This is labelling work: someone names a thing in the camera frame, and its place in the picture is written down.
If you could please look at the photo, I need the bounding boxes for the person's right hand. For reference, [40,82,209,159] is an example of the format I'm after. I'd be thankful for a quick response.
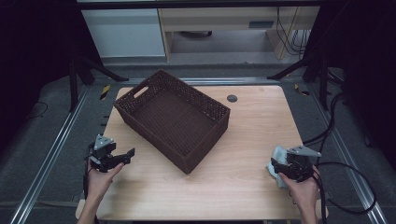
[278,166,321,214]

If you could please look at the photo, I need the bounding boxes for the aluminium floor rail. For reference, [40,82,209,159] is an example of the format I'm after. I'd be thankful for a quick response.
[10,85,92,224]
[307,85,389,224]
[120,77,281,87]

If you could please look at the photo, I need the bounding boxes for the black metal stand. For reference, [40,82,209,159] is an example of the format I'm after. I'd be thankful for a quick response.
[68,52,129,112]
[266,52,332,111]

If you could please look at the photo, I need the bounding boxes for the brown woven basket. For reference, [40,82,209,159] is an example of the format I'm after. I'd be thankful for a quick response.
[113,68,232,175]

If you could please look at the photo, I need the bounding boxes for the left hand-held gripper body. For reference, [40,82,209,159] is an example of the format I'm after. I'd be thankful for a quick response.
[88,133,125,174]

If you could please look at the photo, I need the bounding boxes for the person's left hand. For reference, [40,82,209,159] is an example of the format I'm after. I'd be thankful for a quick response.
[86,161,125,202]

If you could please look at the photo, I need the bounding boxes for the hanging black cables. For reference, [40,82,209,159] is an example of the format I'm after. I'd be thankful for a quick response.
[276,7,312,57]

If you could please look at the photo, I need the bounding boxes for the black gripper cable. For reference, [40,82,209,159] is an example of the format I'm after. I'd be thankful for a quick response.
[311,169,328,224]
[82,155,92,200]

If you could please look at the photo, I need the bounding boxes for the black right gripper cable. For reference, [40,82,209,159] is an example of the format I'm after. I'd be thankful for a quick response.
[311,169,328,224]

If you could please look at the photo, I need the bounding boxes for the thin black floor cable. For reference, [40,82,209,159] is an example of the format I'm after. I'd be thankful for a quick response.
[27,101,50,120]

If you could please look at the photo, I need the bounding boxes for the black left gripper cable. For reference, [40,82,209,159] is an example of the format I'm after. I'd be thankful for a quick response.
[82,155,92,200]

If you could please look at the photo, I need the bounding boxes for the white cabinet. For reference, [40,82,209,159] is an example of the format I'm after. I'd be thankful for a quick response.
[81,8,166,59]

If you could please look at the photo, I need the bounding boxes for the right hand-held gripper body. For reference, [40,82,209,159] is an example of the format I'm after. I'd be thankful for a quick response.
[284,145,322,183]

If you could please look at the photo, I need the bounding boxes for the thick black floor cable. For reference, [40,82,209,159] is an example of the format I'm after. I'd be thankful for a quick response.
[303,92,347,147]

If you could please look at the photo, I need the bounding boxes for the looped black floor cable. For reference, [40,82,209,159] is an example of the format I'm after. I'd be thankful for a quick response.
[317,161,377,216]

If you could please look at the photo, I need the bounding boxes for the light blue textured cloth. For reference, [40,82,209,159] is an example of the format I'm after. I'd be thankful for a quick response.
[266,146,290,189]

